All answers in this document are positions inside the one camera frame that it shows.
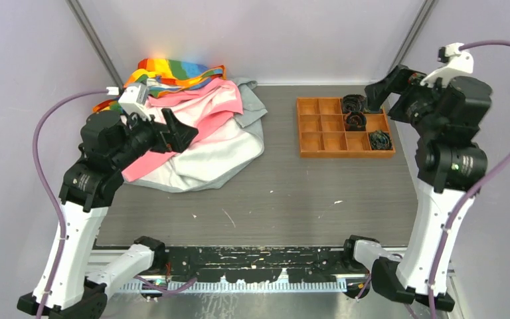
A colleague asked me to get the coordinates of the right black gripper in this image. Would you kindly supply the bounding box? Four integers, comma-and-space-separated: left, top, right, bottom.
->
365, 63, 450, 136

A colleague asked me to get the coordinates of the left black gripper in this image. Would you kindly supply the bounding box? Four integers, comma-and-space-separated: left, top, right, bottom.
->
110, 107, 197, 171

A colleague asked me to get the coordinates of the rainbow striped zip jacket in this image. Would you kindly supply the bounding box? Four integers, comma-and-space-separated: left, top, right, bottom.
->
93, 57, 227, 114

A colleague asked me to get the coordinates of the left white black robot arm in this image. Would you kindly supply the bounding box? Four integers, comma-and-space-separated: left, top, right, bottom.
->
17, 108, 199, 318

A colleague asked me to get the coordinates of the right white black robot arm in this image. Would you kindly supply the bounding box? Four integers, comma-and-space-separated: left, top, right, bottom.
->
342, 64, 493, 312

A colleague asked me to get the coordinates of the dark rolled tie back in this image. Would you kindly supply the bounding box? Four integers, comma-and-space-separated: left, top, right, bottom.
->
341, 94, 367, 114

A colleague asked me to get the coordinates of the blue green rolled tie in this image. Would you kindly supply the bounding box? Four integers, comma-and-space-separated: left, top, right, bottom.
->
369, 130, 392, 150

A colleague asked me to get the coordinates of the grey white garment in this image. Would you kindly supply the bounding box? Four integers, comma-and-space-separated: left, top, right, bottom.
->
123, 78, 268, 193

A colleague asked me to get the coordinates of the pink fleece garment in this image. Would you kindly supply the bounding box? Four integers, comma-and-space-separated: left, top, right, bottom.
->
121, 78, 244, 183

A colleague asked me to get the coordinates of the orange compartment tray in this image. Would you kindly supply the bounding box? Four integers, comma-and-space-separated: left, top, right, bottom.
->
296, 97, 395, 158

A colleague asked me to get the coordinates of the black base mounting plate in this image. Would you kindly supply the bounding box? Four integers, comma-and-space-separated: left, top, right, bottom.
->
125, 245, 386, 285

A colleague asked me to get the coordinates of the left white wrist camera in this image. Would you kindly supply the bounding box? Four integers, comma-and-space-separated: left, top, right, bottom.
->
102, 82, 153, 124

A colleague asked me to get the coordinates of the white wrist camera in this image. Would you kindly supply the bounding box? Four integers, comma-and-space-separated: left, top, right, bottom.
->
102, 82, 153, 124
420, 43, 474, 88

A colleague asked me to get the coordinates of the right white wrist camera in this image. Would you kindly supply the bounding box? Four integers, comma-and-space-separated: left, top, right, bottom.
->
420, 43, 474, 88

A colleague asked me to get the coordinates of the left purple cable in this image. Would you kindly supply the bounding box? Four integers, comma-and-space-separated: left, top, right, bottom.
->
32, 90, 111, 319

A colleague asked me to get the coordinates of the purple cable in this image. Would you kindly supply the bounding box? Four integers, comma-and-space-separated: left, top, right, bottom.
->
32, 90, 111, 319
426, 40, 510, 319

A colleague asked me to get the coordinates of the silver slotted aluminium rail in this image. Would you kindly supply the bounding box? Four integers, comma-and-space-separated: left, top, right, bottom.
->
115, 277, 347, 294

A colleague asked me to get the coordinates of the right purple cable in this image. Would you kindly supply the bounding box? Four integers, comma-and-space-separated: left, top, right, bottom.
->
426, 40, 510, 319

